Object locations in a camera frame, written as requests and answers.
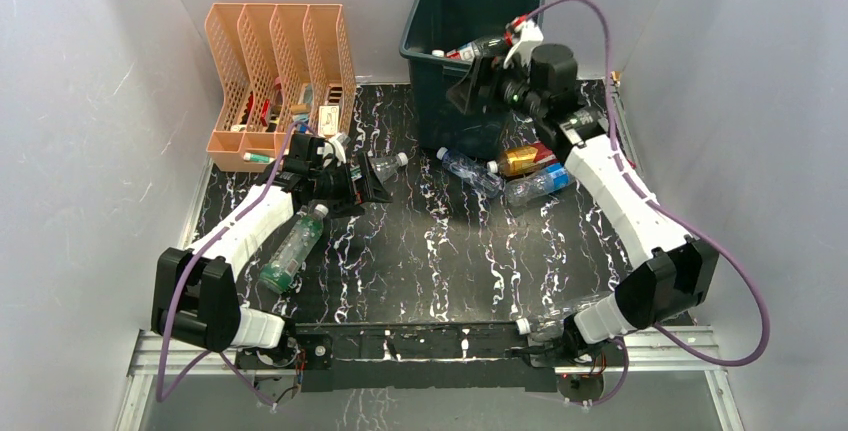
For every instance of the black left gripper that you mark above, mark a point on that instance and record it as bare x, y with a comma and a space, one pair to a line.
373, 191

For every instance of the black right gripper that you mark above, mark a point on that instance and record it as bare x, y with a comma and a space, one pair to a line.
460, 93

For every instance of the clear bottle green label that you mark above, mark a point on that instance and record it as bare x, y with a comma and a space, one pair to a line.
388, 166

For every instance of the red label water bottle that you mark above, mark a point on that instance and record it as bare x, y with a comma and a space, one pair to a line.
494, 45

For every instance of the clear blue crushed bottle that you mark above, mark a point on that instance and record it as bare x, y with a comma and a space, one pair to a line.
471, 172

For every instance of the green tea bottle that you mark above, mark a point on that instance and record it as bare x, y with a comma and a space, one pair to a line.
279, 273

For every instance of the blue label clear bottle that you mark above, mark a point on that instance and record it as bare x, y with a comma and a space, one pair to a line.
543, 182

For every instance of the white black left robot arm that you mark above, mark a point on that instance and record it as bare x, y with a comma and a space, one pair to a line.
195, 297

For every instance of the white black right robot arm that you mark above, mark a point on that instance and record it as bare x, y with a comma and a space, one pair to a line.
672, 267

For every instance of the dark green plastic bin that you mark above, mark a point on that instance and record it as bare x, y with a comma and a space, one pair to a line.
445, 25

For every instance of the gold red label bottle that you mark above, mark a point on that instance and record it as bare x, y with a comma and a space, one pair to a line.
521, 160

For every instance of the orange plastic file organizer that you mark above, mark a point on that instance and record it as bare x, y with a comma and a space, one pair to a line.
277, 64

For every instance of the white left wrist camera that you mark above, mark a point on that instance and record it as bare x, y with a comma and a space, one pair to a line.
336, 147

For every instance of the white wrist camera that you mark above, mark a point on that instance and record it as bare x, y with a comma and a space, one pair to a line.
336, 147
522, 35

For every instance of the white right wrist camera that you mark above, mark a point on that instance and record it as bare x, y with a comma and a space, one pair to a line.
522, 35

